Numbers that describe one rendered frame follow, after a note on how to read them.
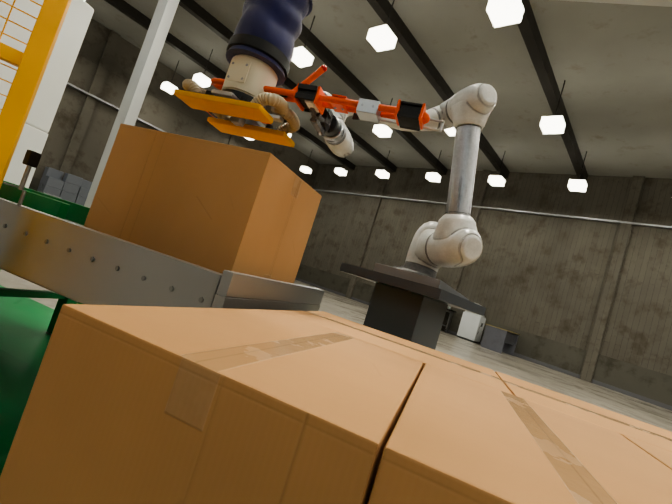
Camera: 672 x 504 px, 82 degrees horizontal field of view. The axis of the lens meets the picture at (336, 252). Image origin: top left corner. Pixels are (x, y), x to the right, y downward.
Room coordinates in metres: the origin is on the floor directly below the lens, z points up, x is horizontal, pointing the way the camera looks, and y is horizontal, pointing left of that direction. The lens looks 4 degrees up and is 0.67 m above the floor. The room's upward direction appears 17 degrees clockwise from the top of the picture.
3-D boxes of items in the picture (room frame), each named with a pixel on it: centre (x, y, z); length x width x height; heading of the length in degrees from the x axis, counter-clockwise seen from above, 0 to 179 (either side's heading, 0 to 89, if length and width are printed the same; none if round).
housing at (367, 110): (1.21, 0.03, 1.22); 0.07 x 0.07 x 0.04; 72
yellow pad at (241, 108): (1.26, 0.51, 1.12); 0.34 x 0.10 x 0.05; 72
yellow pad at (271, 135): (1.44, 0.45, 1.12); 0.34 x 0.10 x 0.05; 72
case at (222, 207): (1.35, 0.46, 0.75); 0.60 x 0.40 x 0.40; 69
